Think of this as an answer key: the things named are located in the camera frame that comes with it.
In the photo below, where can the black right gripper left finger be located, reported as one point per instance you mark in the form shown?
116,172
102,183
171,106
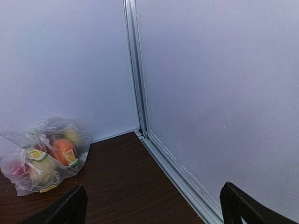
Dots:
71,208

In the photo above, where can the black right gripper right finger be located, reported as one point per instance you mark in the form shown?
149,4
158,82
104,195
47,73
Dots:
238,207

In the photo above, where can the clear printed plastic bag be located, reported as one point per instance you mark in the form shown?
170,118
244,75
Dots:
36,143

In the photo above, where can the pale yellow fruit in bag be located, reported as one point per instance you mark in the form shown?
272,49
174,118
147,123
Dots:
43,173

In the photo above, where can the pink fruit in bag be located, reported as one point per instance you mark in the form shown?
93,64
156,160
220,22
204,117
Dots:
18,170

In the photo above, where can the orange fruit in bag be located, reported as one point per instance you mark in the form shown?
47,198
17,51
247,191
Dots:
65,152

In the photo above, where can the yellow-green fruit in bag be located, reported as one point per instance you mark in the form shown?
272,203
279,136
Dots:
72,136

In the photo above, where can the aluminium table edge rail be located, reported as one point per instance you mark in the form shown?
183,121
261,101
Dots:
191,190

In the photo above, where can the right aluminium corner post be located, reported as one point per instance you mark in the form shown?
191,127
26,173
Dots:
131,18

